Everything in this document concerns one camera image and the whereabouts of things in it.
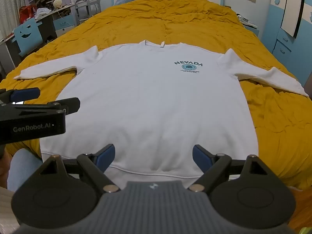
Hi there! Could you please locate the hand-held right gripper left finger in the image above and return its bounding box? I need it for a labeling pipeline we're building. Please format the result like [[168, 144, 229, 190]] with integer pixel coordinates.
[[40, 144, 120, 193]]

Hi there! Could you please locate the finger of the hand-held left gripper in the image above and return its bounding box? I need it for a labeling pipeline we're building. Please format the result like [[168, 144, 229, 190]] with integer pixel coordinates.
[[0, 87, 41, 106], [46, 97, 81, 115]]

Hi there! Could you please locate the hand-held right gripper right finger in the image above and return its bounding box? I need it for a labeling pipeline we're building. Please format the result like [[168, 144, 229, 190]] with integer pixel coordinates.
[[189, 144, 269, 192]]

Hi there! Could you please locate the white printed sweatshirt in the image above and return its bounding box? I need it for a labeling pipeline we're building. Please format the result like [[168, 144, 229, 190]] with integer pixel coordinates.
[[13, 40, 309, 176]]

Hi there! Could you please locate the person's leg in jeans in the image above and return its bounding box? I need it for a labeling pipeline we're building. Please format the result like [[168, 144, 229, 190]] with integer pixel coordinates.
[[7, 148, 46, 191]]

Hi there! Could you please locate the blue smiley face chair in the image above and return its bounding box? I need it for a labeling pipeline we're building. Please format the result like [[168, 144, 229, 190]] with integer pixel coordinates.
[[13, 18, 43, 57]]

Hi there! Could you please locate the cluttered desk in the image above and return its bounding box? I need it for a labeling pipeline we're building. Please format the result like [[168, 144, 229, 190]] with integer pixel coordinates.
[[0, 2, 76, 71]]

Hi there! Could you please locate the red bag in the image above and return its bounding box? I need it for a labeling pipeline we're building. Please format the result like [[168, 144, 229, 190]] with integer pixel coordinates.
[[19, 5, 37, 23]]

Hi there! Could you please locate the grey metal rack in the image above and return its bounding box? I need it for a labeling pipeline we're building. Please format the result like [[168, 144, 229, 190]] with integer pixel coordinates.
[[75, 0, 102, 25]]

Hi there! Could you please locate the yellow bed blanket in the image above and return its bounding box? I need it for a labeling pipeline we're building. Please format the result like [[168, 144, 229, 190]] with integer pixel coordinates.
[[0, 0, 312, 225]]

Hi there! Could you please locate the blue nightstand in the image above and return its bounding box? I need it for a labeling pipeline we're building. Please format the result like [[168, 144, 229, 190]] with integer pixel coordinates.
[[238, 13, 260, 38]]

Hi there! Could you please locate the black framed white board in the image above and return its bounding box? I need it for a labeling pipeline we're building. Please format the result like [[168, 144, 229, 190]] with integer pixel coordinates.
[[280, 0, 307, 38]]

